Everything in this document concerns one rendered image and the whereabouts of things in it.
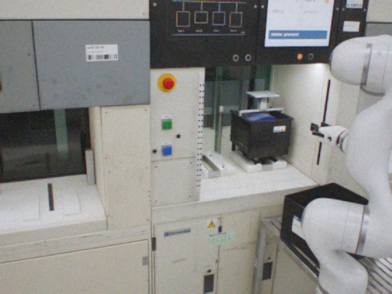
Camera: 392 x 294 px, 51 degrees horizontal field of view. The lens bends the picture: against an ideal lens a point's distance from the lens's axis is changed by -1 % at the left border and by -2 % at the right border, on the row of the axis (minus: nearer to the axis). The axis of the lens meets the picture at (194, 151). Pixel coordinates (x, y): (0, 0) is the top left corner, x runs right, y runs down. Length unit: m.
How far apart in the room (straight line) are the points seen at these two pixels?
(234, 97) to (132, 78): 1.26
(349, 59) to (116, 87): 0.75
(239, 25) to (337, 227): 0.81
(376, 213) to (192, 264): 0.98
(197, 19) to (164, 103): 0.31
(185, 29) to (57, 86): 0.46
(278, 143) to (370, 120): 1.01
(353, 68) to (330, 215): 0.34
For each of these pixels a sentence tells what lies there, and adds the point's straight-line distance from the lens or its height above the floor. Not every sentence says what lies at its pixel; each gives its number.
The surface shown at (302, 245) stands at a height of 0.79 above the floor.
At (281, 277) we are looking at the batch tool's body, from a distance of 2.10.
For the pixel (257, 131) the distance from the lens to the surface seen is 1.89.
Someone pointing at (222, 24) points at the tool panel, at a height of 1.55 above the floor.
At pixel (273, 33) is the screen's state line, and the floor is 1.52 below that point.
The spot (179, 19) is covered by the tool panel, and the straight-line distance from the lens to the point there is 1.45.
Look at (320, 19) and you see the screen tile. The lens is 1.70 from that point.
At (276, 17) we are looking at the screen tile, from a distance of 1.60.
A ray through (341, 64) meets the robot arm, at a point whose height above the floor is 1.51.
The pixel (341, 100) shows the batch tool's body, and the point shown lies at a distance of 1.77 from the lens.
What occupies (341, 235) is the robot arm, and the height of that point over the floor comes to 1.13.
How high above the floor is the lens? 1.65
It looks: 21 degrees down
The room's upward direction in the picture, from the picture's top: 2 degrees clockwise
